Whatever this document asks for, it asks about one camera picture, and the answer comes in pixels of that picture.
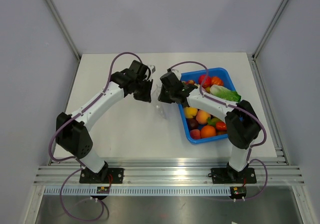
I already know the clear zip top bag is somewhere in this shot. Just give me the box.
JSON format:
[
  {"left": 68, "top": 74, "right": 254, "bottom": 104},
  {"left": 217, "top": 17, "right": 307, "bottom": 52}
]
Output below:
[{"left": 151, "top": 84, "right": 168, "bottom": 120}]

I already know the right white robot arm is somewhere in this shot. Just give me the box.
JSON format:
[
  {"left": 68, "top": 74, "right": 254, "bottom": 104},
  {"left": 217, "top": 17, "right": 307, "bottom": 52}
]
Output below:
[{"left": 158, "top": 70, "right": 261, "bottom": 185}]

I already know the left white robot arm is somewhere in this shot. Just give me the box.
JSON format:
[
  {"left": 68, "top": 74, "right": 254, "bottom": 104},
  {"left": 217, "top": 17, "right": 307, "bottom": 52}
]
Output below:
[{"left": 54, "top": 60, "right": 156, "bottom": 183}]

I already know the red strawberry toy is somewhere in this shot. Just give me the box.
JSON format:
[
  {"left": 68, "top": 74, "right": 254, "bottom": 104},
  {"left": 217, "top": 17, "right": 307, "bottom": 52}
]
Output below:
[{"left": 198, "top": 74, "right": 211, "bottom": 89}]

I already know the dark purple plum toy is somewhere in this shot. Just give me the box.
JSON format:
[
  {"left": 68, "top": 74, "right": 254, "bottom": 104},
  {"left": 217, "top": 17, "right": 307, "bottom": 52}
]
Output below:
[{"left": 186, "top": 118, "right": 199, "bottom": 131}]

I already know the orange persimmon toy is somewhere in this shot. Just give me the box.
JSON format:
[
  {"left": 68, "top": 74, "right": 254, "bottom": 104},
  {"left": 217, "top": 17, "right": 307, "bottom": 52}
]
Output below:
[{"left": 211, "top": 76, "right": 224, "bottom": 86}]

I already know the green cabbage toy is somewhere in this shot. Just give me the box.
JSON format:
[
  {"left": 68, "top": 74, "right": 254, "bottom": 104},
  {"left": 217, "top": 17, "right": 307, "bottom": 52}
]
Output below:
[{"left": 210, "top": 84, "right": 242, "bottom": 103}]

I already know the small pink peach toy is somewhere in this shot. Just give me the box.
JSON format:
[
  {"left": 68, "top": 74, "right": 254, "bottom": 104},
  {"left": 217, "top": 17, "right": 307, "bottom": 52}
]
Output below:
[{"left": 189, "top": 129, "right": 202, "bottom": 140}]

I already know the orange fruit toy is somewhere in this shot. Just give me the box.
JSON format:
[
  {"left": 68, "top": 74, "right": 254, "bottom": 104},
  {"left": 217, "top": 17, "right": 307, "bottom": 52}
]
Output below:
[{"left": 200, "top": 125, "right": 217, "bottom": 139}]

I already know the red carrot toy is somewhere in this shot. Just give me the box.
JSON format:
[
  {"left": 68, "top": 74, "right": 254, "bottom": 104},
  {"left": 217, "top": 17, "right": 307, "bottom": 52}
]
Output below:
[{"left": 215, "top": 121, "right": 227, "bottom": 131}]

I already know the blue plastic bin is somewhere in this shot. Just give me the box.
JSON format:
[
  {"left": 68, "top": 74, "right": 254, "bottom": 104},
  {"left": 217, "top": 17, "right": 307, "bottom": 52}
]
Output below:
[{"left": 178, "top": 67, "right": 236, "bottom": 145}]

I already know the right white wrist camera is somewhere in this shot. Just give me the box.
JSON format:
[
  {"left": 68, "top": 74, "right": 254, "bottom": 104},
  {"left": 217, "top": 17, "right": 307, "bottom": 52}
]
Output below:
[{"left": 170, "top": 68, "right": 180, "bottom": 75}]

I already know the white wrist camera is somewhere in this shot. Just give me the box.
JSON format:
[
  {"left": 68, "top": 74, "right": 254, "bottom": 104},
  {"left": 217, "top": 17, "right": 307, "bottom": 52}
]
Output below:
[
  {"left": 147, "top": 65, "right": 156, "bottom": 73},
  {"left": 170, "top": 68, "right": 180, "bottom": 75}
]

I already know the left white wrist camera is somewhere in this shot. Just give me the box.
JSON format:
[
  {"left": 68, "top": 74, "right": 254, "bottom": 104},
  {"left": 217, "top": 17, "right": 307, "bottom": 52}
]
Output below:
[{"left": 147, "top": 65, "right": 156, "bottom": 73}]

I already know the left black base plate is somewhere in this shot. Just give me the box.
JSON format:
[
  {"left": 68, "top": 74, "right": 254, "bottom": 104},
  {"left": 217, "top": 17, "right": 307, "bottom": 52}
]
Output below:
[{"left": 79, "top": 168, "right": 124, "bottom": 184}]

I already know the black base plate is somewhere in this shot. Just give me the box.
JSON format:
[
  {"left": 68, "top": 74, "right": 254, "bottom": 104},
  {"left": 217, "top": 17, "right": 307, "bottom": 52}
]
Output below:
[
  {"left": 208, "top": 167, "right": 257, "bottom": 184},
  {"left": 79, "top": 168, "right": 124, "bottom": 184}
]

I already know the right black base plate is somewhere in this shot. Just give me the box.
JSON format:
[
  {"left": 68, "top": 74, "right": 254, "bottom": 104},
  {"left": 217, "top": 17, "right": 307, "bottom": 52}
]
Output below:
[{"left": 208, "top": 167, "right": 257, "bottom": 184}]

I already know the aluminium mounting rail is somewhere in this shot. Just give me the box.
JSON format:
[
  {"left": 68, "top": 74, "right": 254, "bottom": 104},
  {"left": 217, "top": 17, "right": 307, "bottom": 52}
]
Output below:
[{"left": 33, "top": 157, "right": 305, "bottom": 186}]

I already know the white slotted cable duct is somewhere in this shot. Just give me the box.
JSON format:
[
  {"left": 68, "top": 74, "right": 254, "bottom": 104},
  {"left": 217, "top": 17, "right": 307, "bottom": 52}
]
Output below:
[{"left": 44, "top": 186, "right": 231, "bottom": 197}]

